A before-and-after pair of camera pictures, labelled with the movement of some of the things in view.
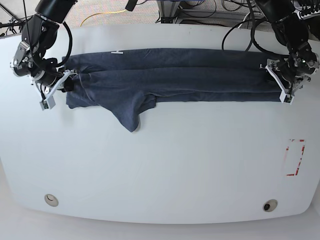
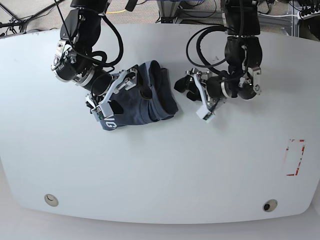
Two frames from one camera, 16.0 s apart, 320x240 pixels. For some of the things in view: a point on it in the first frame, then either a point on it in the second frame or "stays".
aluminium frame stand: (168, 8) stays
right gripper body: (287, 96) -> (187, 83)
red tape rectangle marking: (297, 170) stays
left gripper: (47, 102) -> (122, 80)
